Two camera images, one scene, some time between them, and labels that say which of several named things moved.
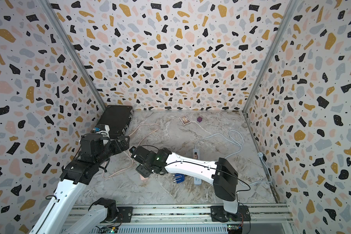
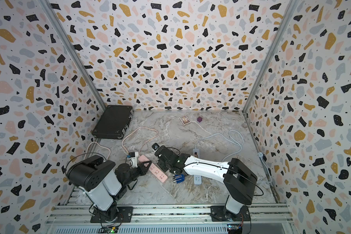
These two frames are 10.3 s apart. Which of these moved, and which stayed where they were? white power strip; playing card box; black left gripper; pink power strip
Moved: black left gripper; pink power strip
Stayed: playing card box; white power strip
